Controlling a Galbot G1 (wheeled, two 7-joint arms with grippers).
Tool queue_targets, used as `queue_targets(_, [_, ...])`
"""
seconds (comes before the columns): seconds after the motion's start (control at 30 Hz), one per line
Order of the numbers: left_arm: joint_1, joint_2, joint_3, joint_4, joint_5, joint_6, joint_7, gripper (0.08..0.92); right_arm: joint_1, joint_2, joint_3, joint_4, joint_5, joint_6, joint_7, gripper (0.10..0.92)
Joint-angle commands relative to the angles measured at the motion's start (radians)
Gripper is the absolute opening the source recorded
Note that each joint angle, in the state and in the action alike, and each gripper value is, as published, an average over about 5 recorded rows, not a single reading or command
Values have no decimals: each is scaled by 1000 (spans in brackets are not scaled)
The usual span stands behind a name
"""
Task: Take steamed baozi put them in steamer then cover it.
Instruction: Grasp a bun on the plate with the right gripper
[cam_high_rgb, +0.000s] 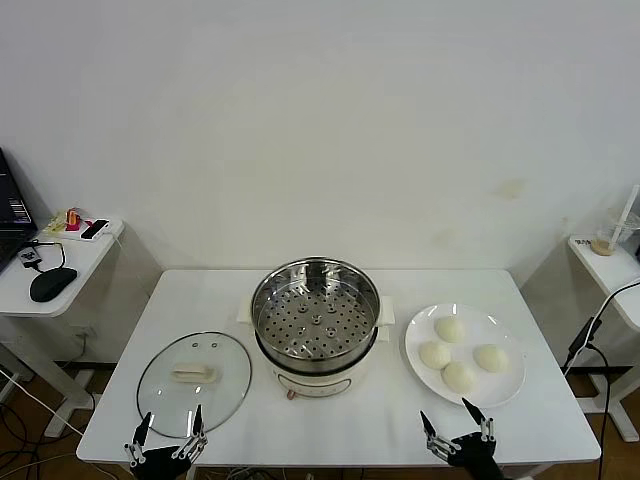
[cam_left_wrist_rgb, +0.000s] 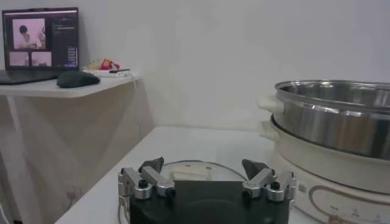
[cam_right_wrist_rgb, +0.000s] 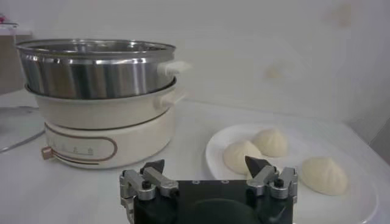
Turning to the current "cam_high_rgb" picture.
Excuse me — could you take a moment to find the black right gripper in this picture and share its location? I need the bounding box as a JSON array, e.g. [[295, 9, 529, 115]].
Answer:
[[419, 397, 504, 480]]

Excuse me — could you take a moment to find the white wall socket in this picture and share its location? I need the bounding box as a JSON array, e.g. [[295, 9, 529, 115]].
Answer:
[[73, 324, 96, 351]]

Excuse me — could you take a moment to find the yellow snack packet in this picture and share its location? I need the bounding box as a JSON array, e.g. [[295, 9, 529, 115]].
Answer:
[[42, 210, 69, 236]]

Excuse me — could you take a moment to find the pink and orange small item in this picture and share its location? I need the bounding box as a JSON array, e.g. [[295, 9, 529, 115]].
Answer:
[[64, 205, 89, 232]]

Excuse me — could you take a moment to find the stainless steel steamer basket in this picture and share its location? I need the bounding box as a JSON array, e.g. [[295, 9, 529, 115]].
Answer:
[[250, 257, 382, 364]]

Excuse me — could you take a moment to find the black computer mouse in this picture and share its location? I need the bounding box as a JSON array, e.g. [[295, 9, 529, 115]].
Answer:
[[29, 267, 79, 303]]

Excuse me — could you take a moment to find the white round plate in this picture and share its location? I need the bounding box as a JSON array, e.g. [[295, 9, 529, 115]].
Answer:
[[404, 303, 528, 408]]

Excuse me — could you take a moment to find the white side table with laptop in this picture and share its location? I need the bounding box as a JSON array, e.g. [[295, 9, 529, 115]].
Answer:
[[0, 215, 126, 440]]

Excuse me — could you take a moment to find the black cable with connector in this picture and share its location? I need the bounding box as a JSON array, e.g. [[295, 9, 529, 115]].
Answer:
[[562, 279, 640, 480]]

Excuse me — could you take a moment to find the black and white phone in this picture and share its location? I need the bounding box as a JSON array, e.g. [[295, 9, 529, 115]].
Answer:
[[80, 219, 111, 240]]

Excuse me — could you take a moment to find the black laptop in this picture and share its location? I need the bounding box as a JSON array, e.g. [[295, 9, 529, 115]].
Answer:
[[0, 146, 40, 274]]

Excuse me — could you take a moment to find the white steamed baozi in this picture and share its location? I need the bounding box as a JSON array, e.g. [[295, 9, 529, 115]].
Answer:
[[418, 341, 452, 371], [441, 361, 477, 394], [433, 316, 466, 344], [472, 344, 510, 374]]

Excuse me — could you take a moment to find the black adapter with cable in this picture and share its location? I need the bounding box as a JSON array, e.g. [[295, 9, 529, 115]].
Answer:
[[18, 239, 67, 272]]

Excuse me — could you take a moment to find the clear plastic drink cup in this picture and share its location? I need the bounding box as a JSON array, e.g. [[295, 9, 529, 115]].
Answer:
[[591, 207, 640, 257]]

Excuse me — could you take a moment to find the round glass pot lid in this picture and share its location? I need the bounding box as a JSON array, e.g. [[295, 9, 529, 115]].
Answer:
[[136, 329, 253, 439]]

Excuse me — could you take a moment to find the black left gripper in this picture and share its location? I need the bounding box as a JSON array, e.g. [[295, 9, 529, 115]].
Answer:
[[123, 403, 209, 480]]

